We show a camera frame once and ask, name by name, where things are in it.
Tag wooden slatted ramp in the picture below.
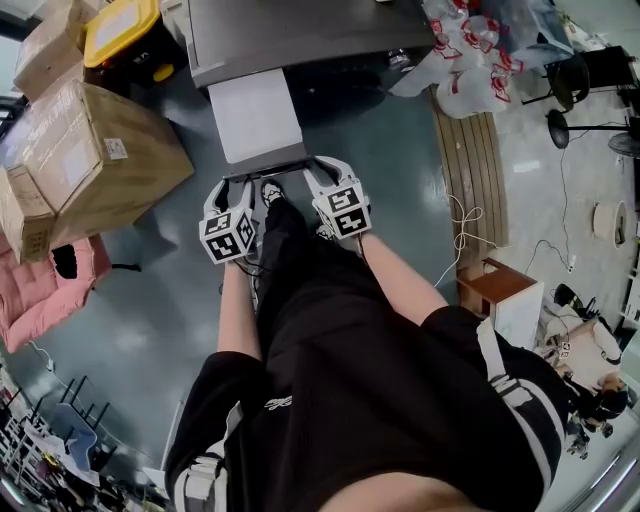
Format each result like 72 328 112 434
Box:
429 84 512 264

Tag blue chair black legs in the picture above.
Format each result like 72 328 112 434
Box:
29 374 119 471

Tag person's right forearm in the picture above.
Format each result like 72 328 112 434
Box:
357 230 449 326

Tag white plastic bags cluster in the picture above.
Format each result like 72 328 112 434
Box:
389 0 526 119

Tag pink cushion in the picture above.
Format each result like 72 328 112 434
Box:
0 232 114 355

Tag person's black trousers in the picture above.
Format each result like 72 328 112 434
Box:
252 197 396 351

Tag round white coffee table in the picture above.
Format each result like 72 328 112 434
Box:
593 199 629 247

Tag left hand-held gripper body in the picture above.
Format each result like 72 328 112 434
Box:
198 206 260 266

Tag blue-tinted plastic bag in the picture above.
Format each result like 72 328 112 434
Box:
499 0 576 66

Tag white-topped brown desk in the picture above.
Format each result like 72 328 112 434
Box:
455 256 546 351

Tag small long cardboard box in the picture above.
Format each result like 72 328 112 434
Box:
0 164 57 266

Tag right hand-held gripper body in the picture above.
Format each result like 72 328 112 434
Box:
312 180 373 241

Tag large cardboard box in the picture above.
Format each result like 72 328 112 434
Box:
0 79 196 251

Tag white drawer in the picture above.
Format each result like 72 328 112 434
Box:
207 68 315 182

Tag person's left shoe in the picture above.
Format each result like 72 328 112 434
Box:
259 178 287 209

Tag person's left forearm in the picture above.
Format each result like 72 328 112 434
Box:
215 259 264 361

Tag black floor fan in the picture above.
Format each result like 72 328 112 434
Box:
544 108 640 162

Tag black round-back chair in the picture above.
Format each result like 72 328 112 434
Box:
522 52 592 114

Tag black cabinet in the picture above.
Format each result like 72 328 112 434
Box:
579 44 632 92

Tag person's black shirt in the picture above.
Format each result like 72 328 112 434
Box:
163 279 571 512

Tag yellow-lidded black bin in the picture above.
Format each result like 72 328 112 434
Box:
82 0 190 96

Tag thin white charger cable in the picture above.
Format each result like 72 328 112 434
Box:
27 339 57 374

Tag tape-wrapped cardboard box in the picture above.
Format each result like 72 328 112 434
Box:
13 0 101 101

